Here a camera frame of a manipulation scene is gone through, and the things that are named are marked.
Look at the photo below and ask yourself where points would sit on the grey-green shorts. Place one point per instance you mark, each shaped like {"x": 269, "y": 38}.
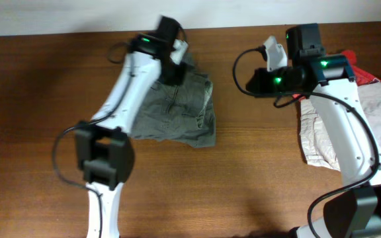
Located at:
{"x": 182, "y": 113}

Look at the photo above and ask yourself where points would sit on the red t-shirt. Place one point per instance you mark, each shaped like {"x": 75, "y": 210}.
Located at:
{"x": 359, "y": 69}

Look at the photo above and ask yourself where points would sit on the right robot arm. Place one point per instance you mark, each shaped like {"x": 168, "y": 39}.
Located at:
{"x": 354, "y": 210}

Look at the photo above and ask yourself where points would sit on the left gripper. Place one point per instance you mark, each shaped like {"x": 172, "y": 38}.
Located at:
{"x": 178, "y": 77}

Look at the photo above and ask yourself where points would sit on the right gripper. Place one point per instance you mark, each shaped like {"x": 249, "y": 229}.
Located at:
{"x": 259, "y": 77}

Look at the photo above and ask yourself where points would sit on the beige shorts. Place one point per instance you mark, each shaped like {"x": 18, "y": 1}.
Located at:
{"x": 316, "y": 144}

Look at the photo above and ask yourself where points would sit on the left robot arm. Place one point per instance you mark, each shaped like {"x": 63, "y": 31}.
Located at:
{"x": 104, "y": 151}

